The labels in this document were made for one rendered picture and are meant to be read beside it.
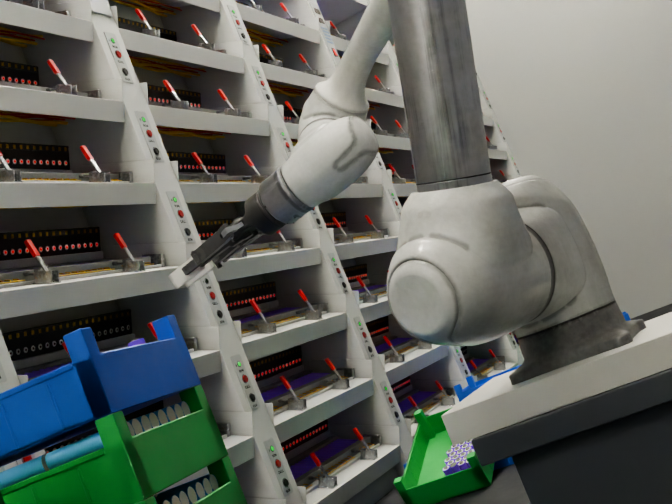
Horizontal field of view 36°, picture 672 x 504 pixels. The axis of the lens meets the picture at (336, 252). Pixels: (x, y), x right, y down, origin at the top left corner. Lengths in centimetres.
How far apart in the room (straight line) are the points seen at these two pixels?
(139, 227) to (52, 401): 134
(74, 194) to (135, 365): 105
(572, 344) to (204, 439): 61
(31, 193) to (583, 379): 103
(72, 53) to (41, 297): 74
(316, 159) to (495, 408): 51
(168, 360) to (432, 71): 52
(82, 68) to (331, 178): 86
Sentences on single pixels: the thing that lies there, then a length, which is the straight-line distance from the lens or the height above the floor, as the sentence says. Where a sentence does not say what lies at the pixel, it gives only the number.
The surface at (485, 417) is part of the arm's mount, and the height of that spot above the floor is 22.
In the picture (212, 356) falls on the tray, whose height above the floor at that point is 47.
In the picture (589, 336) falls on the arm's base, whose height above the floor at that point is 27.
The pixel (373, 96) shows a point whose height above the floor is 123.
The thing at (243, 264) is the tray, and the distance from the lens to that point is 242.
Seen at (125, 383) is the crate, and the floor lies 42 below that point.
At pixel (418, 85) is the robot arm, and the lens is 133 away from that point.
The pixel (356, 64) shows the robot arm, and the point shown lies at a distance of 176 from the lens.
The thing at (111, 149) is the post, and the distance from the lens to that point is 230.
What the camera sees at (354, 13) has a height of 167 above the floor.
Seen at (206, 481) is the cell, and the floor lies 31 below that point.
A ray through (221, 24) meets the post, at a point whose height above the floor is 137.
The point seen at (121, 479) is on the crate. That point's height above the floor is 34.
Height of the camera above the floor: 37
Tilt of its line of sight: 6 degrees up
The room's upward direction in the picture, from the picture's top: 22 degrees counter-clockwise
